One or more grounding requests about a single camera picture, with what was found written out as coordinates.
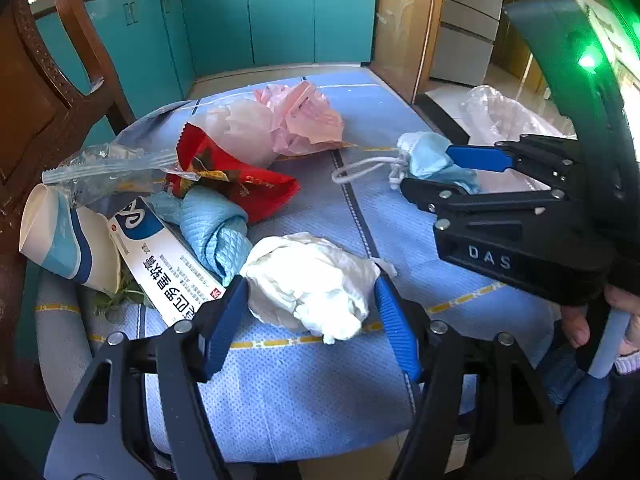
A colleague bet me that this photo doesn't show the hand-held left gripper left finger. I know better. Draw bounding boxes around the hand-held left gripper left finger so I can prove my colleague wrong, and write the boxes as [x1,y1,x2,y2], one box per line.
[44,274,251,480]

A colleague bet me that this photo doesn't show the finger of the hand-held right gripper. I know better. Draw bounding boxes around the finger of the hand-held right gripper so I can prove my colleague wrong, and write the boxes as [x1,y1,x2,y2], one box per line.
[399,177,568,221]
[446,134,581,193]

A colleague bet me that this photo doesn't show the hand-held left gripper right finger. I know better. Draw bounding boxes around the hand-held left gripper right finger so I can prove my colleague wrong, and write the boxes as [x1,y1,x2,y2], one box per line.
[372,275,576,480]

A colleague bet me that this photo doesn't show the blue face mask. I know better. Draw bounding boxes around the blue face mask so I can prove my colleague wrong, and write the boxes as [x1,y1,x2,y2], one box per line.
[332,131,483,193]

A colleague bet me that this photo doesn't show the clear plastic bin liner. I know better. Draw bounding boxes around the clear plastic bin liner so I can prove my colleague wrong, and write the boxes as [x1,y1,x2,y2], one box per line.
[460,85,578,147]

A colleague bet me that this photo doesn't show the white medicine box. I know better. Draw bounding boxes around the white medicine box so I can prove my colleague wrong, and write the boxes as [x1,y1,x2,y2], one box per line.
[107,196,228,326]

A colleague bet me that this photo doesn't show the white tissue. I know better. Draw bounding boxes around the white tissue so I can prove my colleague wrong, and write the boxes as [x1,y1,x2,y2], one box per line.
[240,232,398,346]

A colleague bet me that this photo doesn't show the light blue cloth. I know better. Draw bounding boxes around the light blue cloth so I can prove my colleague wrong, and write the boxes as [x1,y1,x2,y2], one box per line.
[145,186,253,286]

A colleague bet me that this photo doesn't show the red snack wrapper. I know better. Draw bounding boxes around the red snack wrapper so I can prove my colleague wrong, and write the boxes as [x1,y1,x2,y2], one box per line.
[165,122,302,225]

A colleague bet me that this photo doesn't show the pink plastic bag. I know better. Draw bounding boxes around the pink plastic bag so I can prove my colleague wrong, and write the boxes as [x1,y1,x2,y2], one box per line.
[252,80,346,157]

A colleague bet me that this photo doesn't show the white and blue paper cup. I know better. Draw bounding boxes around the white and blue paper cup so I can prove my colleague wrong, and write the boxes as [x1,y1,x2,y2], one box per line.
[19,183,123,293]

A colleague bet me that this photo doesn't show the person's right hand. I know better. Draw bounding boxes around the person's right hand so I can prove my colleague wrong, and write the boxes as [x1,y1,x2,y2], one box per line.
[559,282,640,361]

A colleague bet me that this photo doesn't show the blue quilted mat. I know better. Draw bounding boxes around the blue quilted mat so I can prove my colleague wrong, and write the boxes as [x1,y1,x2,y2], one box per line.
[35,67,591,463]

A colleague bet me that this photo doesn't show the green leaves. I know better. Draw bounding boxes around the green leaves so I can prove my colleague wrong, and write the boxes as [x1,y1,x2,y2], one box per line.
[92,260,156,318]

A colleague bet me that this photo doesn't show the person's blue jeans leg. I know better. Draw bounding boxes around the person's blue jeans leg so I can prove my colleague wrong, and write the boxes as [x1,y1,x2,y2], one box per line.
[539,320,613,471]

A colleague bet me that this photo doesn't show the brown wooden door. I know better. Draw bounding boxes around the brown wooden door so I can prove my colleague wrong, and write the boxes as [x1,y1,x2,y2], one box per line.
[504,0,547,81]

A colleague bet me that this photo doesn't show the wood-framed glass sliding door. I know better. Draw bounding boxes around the wood-framed glass sliding door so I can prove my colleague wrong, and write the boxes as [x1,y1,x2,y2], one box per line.
[372,0,448,103]

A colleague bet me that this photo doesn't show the clear plastic bag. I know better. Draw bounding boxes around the clear plastic bag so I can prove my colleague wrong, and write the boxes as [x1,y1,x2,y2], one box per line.
[41,142,181,211]

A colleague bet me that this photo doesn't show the white plastic bag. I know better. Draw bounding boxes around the white plastic bag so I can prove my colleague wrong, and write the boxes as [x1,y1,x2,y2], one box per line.
[192,99,281,168]

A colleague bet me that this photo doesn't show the teal base cabinets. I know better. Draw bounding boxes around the teal base cabinets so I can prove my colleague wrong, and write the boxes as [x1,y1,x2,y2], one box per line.
[32,0,378,126]

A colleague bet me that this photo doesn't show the brown wooden chair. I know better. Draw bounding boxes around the brown wooden chair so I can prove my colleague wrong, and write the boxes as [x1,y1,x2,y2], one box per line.
[0,0,136,411]

